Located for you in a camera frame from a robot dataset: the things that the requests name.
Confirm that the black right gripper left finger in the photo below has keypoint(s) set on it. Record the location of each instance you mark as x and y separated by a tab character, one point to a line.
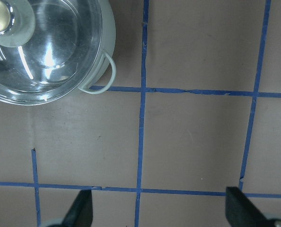
80	213

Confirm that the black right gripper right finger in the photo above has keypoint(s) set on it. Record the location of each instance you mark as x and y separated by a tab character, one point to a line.
241	212

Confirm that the glass pot lid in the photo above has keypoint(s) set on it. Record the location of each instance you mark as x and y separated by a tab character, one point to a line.
47	48

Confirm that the pale green metal pot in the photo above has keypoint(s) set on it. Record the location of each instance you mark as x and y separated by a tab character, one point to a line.
105	52

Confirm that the brown paper table mat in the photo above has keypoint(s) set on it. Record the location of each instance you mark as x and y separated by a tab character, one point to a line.
195	107

